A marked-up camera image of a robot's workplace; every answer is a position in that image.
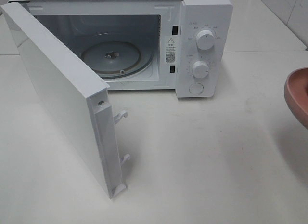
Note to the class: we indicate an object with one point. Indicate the round white door button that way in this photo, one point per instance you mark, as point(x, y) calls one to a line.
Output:
point(196, 88)

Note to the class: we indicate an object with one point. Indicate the white timer knob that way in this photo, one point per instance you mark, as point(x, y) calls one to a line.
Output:
point(200, 69)

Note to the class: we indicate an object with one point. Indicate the white microwave door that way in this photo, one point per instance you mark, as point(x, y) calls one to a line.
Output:
point(75, 96)

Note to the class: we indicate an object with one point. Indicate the pink round plate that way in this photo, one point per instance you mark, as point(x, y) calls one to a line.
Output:
point(296, 94)

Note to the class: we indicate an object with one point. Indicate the glass microwave turntable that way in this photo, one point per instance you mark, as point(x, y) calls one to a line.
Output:
point(117, 59)

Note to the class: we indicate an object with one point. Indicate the white microwave oven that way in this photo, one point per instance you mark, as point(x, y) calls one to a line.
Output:
point(168, 27)

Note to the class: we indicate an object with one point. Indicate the upper white power knob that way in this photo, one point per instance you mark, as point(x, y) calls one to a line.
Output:
point(205, 39)

